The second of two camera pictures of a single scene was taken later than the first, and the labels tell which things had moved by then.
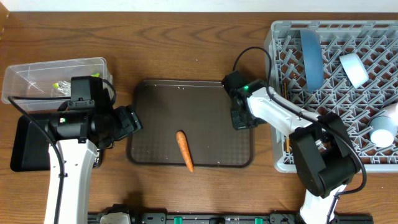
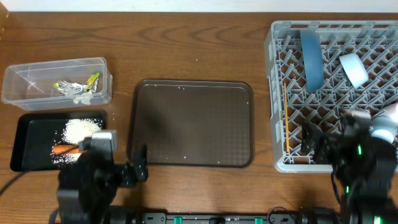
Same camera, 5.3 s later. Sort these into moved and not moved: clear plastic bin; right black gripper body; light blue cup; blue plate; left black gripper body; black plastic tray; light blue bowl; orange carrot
Moved: left black gripper body; orange carrot; right black gripper body
Not moved: light blue bowl; black plastic tray; clear plastic bin; light blue cup; blue plate
